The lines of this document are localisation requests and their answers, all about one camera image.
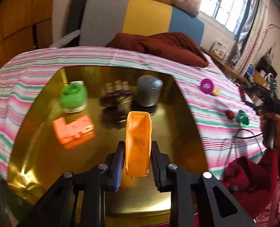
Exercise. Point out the dark brown toy with pegs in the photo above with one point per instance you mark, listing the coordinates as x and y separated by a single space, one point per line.
117 93

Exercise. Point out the magenta toy cup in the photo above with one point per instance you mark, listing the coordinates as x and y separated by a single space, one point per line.
207 86

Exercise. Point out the white box on desk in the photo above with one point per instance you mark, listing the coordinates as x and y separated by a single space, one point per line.
219 49

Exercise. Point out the striped bed cover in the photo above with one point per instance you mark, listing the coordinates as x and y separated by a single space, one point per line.
24 76

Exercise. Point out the gold metal tray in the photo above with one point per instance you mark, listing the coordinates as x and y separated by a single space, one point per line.
38 159

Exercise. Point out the orange toy scoop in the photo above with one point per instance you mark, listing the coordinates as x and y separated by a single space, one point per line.
138 143

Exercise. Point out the small red toy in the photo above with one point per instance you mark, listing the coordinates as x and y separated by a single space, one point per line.
230 114

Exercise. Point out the orange block toy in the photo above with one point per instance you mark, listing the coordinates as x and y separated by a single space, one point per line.
73 133

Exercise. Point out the right hand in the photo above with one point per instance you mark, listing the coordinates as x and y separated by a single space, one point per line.
265 117

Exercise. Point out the grey yellow blue headboard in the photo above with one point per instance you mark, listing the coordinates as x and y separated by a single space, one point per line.
103 19

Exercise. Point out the green toy cup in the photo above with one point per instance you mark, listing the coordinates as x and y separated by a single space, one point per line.
242 118

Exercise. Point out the dark grey cylinder speaker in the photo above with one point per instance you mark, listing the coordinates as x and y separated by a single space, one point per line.
147 96

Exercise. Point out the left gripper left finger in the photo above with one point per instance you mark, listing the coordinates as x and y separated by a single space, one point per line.
58 205

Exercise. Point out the black rolled mat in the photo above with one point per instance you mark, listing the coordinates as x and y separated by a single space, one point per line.
74 21

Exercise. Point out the yellow oval toy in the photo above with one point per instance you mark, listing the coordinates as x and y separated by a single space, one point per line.
216 91

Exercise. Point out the green white round toy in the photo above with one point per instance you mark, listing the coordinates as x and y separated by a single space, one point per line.
73 97

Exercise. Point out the dark red blanket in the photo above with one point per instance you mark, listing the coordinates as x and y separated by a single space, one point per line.
173 46

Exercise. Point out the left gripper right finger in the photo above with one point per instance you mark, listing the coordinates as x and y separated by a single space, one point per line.
196 200

